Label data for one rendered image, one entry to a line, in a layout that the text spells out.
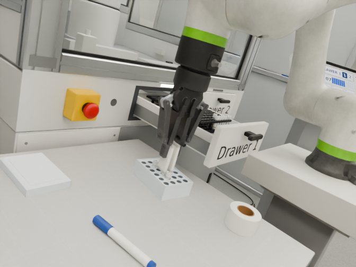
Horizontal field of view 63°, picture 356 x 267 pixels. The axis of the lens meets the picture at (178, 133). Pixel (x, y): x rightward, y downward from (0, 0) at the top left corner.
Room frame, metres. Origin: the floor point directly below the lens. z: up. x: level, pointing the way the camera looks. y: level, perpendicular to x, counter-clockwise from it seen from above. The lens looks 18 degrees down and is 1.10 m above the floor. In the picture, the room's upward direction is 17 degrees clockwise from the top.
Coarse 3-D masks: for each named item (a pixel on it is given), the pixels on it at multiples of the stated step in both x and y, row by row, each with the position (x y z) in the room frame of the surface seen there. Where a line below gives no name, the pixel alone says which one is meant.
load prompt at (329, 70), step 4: (328, 68) 1.66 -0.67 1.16; (332, 68) 1.67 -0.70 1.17; (328, 72) 1.64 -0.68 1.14; (332, 72) 1.65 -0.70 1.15; (336, 72) 1.66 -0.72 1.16; (340, 72) 1.67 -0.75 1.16; (344, 72) 1.69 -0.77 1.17; (336, 76) 1.65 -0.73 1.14; (340, 76) 1.66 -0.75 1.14; (344, 76) 1.67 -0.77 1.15; (348, 76) 1.68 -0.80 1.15; (352, 76) 1.69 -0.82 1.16; (352, 80) 1.67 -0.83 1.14
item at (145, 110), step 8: (144, 96) 0.94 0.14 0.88; (136, 104) 0.86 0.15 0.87; (144, 104) 0.85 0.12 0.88; (152, 104) 0.83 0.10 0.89; (136, 112) 0.86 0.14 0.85; (144, 112) 0.84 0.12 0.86; (152, 112) 0.82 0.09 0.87; (216, 112) 0.99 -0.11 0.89; (144, 120) 0.84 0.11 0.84; (152, 120) 0.82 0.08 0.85; (232, 120) 0.94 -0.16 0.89; (200, 128) 0.73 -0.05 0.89; (200, 136) 0.72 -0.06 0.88; (208, 136) 0.71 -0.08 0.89; (192, 144) 0.72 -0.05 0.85; (200, 144) 0.71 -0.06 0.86; (208, 144) 0.70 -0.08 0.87; (200, 152) 0.71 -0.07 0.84
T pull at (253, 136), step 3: (246, 132) 0.77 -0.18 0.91; (249, 132) 0.77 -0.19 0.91; (252, 132) 0.78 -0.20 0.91; (246, 135) 0.77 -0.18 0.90; (249, 135) 0.76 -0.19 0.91; (252, 135) 0.75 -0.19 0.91; (255, 135) 0.76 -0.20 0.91; (258, 135) 0.77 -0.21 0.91; (261, 135) 0.78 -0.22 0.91; (249, 138) 0.74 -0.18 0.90; (252, 138) 0.74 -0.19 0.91; (255, 138) 0.75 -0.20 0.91; (258, 138) 0.77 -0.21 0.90; (261, 138) 0.79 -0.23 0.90
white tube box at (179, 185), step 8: (136, 160) 0.64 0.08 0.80; (144, 160) 0.66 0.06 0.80; (152, 160) 0.67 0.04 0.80; (136, 168) 0.64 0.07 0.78; (144, 168) 0.62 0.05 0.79; (152, 168) 0.62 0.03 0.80; (176, 168) 0.66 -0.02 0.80; (144, 176) 0.61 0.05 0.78; (152, 176) 0.59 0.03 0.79; (160, 176) 0.60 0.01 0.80; (176, 176) 0.62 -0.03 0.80; (184, 176) 0.63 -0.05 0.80; (152, 184) 0.58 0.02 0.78; (160, 184) 0.57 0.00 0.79; (168, 184) 0.58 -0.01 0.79; (176, 184) 0.58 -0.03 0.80; (184, 184) 0.59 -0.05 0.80; (192, 184) 0.61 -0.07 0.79; (160, 192) 0.56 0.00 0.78; (168, 192) 0.56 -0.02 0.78; (176, 192) 0.58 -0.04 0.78; (184, 192) 0.60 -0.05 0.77
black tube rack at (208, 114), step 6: (150, 96) 0.91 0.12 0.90; (156, 96) 0.93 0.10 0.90; (162, 96) 0.95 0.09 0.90; (204, 114) 0.87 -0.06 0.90; (210, 114) 0.90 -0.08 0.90; (216, 120) 0.84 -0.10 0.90; (198, 126) 0.83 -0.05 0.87; (204, 126) 0.86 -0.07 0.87; (210, 126) 0.85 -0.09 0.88; (210, 132) 0.83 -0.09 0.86
